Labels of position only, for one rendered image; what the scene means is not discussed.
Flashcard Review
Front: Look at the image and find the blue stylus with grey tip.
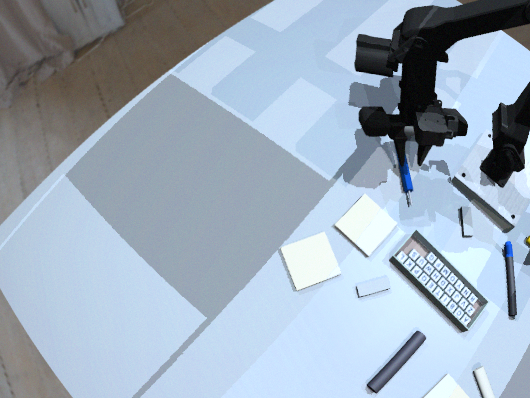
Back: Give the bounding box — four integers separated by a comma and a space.
397, 155, 413, 205

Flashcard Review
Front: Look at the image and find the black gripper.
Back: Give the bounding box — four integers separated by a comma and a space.
358, 79, 468, 166

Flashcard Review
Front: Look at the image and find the dark grey keyboard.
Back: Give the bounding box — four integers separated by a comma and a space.
390, 228, 490, 332

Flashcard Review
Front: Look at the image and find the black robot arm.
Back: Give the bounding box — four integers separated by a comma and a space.
354, 0, 530, 188

